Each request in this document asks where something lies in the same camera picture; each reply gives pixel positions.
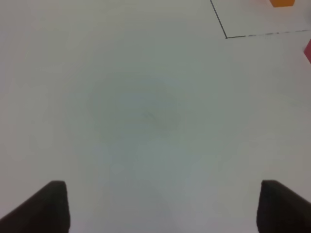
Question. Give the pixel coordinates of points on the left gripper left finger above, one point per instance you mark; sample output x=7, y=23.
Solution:
x=47, y=211

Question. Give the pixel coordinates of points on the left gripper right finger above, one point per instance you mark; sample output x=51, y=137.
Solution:
x=281, y=210

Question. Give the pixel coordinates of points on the red cube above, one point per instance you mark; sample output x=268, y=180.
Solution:
x=307, y=51

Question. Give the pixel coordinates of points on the template orange cube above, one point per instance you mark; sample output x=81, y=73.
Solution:
x=282, y=3

